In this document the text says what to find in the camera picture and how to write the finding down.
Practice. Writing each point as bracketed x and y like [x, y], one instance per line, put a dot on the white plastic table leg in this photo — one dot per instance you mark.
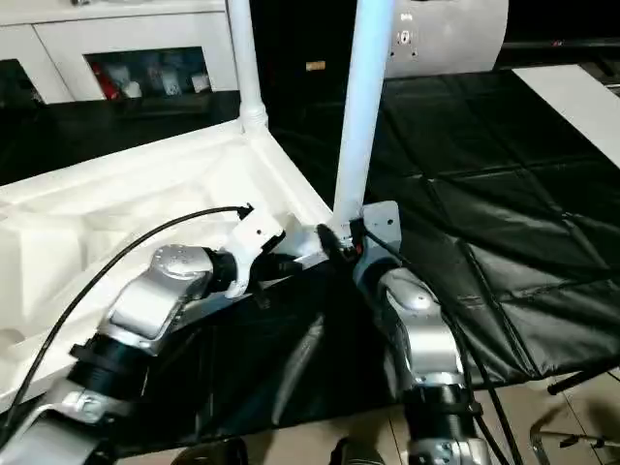
[244, 58]
[363, 121]

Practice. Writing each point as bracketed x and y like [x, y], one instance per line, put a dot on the white plastic table top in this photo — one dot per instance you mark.
[97, 203]

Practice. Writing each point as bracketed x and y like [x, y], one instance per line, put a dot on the black work mat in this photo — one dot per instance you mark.
[484, 169]

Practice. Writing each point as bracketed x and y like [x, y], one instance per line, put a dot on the small yellow label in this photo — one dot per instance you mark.
[315, 65]

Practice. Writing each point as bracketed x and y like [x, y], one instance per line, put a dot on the dark left robot foot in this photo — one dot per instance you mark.
[208, 453]

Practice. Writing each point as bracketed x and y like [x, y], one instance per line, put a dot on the grey printed cushion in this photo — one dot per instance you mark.
[450, 39]

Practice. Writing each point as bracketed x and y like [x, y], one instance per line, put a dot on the red box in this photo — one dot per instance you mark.
[107, 87]

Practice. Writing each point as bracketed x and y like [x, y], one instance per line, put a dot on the white flat board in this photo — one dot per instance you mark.
[571, 106]

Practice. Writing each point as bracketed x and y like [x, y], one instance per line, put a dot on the white glass-door cabinet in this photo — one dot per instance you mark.
[121, 29]

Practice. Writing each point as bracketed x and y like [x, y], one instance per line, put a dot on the black glossy low shelf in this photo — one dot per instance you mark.
[557, 44]

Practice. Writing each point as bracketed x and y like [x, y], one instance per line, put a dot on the grey metal tube frame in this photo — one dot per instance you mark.
[537, 436]

